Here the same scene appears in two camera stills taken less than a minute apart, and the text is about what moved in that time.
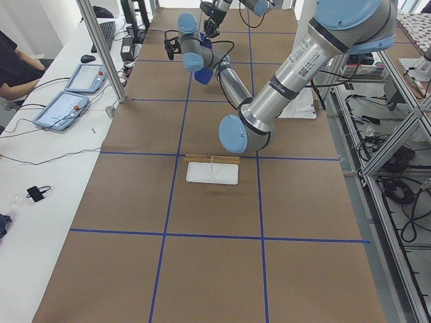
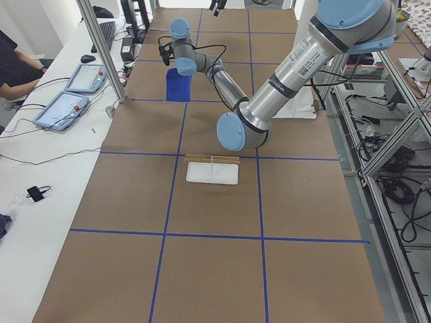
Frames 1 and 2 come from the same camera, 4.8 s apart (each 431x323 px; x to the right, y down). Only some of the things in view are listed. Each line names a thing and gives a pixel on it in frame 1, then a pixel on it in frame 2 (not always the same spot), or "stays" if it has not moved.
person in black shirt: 19,70 stays
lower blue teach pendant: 62,111 stays
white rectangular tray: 211,169 stays
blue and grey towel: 205,75 to 178,86
